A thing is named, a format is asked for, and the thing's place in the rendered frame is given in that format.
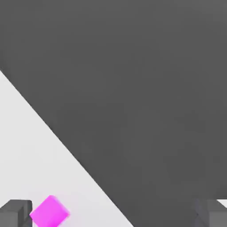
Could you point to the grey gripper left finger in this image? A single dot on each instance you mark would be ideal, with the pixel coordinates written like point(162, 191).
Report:
point(12, 213)

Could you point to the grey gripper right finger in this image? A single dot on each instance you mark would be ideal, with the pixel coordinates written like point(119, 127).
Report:
point(214, 215)

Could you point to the small magenta cube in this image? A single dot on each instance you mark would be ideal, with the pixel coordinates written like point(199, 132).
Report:
point(49, 212)

